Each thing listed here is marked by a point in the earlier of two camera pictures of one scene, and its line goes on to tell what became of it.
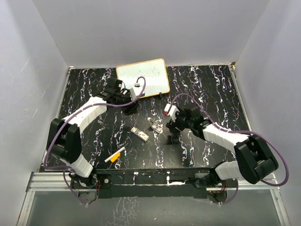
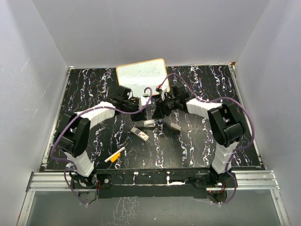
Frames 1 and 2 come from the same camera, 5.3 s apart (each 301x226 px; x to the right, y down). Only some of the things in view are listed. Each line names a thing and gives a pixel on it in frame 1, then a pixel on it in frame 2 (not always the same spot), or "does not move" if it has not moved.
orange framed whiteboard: x=154 y=71 does not move
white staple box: x=139 y=134 does not move
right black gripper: x=172 y=125 → x=161 y=110
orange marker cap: x=115 y=157 does not move
